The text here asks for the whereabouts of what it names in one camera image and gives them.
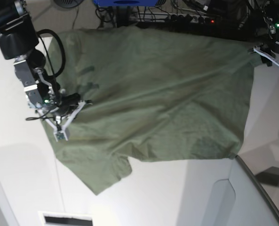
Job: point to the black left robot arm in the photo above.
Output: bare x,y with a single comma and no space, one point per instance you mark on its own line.
270,13

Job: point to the black power strip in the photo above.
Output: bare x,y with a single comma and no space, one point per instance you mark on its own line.
188,18

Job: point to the green t-shirt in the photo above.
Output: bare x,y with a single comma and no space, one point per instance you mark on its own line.
157,96

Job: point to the blue bin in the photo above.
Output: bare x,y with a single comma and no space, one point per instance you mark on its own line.
114,3

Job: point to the grey monitor edge panel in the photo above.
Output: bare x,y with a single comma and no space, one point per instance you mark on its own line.
261,191

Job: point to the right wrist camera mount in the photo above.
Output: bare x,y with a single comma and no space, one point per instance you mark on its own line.
59,118

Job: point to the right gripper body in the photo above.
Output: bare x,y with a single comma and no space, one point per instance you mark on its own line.
47,100

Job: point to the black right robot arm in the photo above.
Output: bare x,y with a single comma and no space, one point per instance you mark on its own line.
18,41

